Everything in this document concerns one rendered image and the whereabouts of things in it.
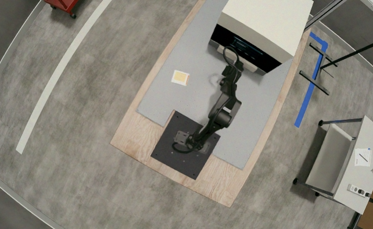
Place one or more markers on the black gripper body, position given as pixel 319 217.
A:
pixel 225 70

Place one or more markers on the grey lab imager with drawer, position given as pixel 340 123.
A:
pixel 264 33

